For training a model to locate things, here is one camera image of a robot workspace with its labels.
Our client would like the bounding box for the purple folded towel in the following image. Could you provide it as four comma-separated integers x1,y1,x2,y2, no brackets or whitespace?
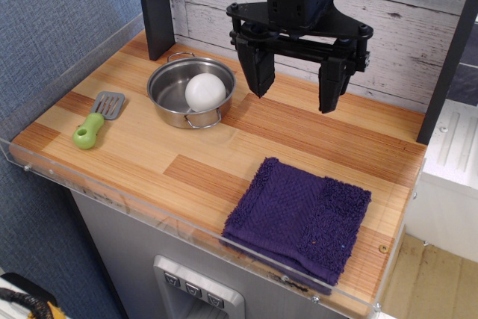
223,158,372,295

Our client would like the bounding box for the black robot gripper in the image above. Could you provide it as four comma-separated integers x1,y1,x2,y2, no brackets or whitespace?
227,0,373,114

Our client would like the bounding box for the small stainless steel pot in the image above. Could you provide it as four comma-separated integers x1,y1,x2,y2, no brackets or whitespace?
146,52,236,129

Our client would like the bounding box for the white ball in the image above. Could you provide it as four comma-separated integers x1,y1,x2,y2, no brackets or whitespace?
185,73,226,112

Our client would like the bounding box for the silver dispenser button panel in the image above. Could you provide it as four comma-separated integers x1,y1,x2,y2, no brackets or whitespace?
153,255,246,318

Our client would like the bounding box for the grey toy fridge cabinet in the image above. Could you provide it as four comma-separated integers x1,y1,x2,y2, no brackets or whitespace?
72,191,379,318

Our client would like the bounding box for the green handled grey spatula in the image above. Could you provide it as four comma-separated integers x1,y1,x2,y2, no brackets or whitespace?
72,91,125,149

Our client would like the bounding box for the dark right upright post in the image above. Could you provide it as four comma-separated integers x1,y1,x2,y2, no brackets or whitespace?
416,0,477,145

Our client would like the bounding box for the clear acrylic guard rail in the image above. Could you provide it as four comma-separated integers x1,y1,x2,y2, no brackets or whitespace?
10,11,425,318

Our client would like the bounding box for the white toy sink unit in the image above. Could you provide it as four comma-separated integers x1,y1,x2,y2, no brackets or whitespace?
404,99,477,261

